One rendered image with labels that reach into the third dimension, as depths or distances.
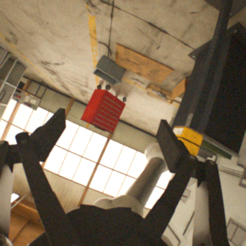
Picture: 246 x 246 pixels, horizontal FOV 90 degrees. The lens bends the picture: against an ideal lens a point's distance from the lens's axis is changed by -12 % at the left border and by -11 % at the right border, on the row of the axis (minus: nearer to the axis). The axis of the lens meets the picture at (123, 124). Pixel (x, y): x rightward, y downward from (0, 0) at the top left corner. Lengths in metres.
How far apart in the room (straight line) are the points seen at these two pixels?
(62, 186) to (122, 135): 4.54
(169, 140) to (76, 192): 8.85
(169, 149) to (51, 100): 8.64
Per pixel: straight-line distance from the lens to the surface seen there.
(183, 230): 1.72
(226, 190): 1.45
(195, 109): 0.54
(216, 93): 0.92
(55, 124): 0.17
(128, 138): 8.22
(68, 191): 9.04
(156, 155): 0.90
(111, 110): 3.11
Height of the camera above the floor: 0.92
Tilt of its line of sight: 5 degrees down
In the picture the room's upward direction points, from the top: 156 degrees counter-clockwise
